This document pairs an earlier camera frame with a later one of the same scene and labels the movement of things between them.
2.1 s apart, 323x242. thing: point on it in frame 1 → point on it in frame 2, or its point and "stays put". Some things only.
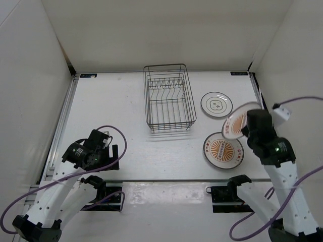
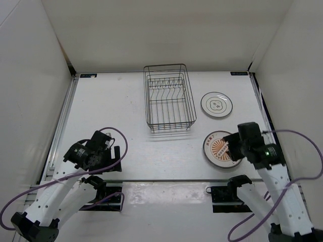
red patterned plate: x=236 y=119 → x=215 y=149
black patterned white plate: x=216 y=104 stays put
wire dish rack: x=169 y=100 stays put
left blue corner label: x=88 y=75 stays put
